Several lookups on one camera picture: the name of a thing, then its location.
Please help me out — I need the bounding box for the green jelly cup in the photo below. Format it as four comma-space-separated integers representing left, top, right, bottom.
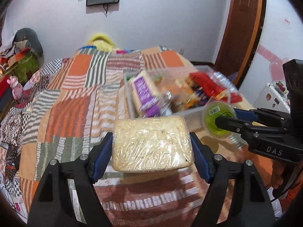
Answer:
202, 100, 237, 139

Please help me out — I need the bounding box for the red snack packet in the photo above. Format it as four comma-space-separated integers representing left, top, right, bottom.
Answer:
188, 71, 242, 104

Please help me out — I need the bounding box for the purple wafer biscuit pack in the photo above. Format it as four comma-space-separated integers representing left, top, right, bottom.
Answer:
128, 71, 162, 118

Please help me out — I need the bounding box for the beige cake block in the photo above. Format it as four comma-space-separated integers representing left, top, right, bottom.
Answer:
112, 116, 195, 173

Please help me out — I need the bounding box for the white sticker-covered appliance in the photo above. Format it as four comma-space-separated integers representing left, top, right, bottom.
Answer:
253, 83, 290, 113

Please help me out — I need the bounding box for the clear plastic storage bin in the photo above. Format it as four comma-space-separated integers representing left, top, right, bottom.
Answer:
123, 66, 242, 131

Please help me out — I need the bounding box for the brown wooden door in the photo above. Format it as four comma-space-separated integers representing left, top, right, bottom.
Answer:
214, 0, 266, 88

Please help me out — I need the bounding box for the patchwork bedspread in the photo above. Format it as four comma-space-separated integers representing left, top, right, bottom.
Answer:
0, 46, 285, 226

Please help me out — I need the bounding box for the pink plush toy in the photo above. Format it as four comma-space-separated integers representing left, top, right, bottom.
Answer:
7, 76, 23, 100

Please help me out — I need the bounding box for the clutter pile with boxes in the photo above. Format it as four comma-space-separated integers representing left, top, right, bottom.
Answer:
1, 28, 44, 113

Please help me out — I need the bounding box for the yellow pillow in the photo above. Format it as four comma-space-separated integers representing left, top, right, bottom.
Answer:
86, 32, 118, 52

